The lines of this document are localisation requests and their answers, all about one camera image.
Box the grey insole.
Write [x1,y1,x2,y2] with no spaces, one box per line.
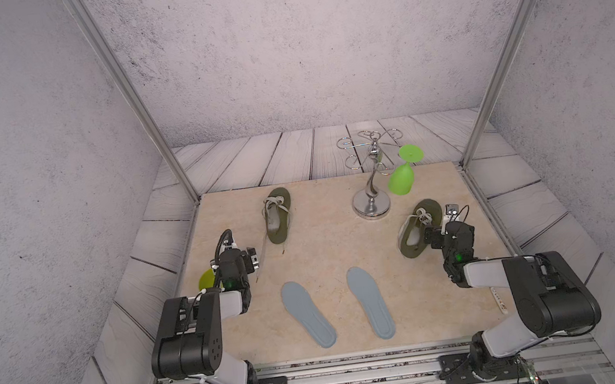
[346,267,397,340]
[281,282,337,349]

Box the olive green shoe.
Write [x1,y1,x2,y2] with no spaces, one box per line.
[398,198,443,259]
[262,187,292,245]

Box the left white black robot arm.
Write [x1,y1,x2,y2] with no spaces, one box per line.
[151,247,259,384]

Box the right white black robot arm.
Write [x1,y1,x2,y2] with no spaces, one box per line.
[424,221,602,381]

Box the green plastic glass on table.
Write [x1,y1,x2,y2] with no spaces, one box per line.
[198,269,216,291]

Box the metal spoon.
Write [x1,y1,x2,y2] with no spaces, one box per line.
[490,287,510,315]

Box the hanging green plastic wine glass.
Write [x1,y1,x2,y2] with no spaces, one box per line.
[388,144,424,196]

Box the silver metal glass stand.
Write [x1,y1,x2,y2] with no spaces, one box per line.
[336,128,404,221]

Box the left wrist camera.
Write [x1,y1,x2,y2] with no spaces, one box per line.
[242,247,259,274]

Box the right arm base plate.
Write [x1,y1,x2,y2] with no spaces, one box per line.
[437,353,526,384]

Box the right aluminium frame post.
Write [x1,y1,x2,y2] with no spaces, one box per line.
[459,0,538,172]

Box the aluminium frame post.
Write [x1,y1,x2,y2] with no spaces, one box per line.
[63,0,201,204]
[459,0,538,172]

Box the left aluminium frame post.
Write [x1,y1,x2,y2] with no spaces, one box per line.
[63,0,201,204]

